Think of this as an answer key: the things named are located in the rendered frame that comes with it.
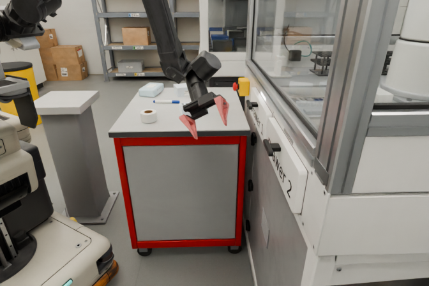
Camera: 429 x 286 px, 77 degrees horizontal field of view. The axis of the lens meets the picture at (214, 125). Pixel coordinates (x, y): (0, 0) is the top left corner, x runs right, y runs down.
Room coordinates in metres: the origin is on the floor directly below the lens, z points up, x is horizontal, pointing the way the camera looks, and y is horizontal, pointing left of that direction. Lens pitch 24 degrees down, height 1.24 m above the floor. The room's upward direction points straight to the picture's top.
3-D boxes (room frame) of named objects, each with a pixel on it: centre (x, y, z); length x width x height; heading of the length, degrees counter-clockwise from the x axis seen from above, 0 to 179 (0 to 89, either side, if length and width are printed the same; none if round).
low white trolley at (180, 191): (1.32, 0.15, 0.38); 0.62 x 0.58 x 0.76; 2
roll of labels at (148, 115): (1.11, 0.29, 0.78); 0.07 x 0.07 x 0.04
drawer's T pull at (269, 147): (0.60, -0.15, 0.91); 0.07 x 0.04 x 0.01; 2
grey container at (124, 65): (4.79, 1.46, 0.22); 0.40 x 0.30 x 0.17; 92
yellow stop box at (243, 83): (1.25, -0.13, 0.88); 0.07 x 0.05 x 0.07; 2
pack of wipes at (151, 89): (1.51, 0.36, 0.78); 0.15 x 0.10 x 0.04; 169
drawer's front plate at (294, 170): (0.60, -0.17, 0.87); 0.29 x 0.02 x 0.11; 2
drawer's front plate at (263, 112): (0.92, -0.16, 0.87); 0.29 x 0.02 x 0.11; 2
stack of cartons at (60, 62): (4.77, 2.72, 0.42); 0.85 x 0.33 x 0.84; 92
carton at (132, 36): (4.81, 1.31, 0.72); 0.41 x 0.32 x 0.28; 92
